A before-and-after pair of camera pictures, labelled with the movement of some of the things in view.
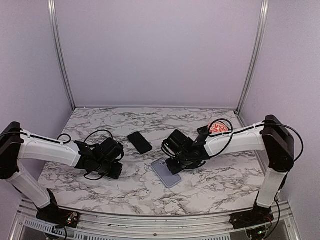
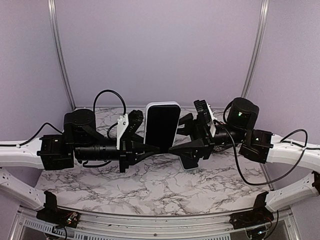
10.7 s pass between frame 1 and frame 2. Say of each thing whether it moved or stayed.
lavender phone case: moved
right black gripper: moved
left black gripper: moved
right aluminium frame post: stayed
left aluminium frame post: stayed
